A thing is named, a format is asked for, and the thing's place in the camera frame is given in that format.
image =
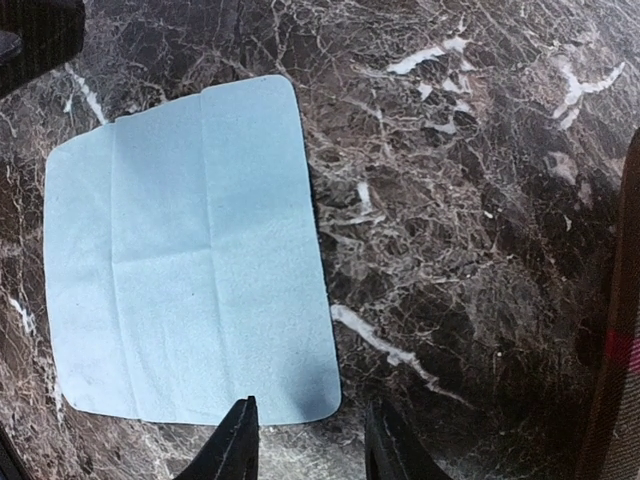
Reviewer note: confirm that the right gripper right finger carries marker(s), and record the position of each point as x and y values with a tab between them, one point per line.
393	450

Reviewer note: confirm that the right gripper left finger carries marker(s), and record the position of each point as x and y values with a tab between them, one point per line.
232	451

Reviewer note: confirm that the light blue cleaning cloth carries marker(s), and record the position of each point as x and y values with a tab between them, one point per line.
182	263

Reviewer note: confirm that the plaid sunglasses case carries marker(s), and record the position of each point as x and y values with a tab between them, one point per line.
610	448

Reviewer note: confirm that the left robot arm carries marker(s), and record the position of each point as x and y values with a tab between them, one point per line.
37	37

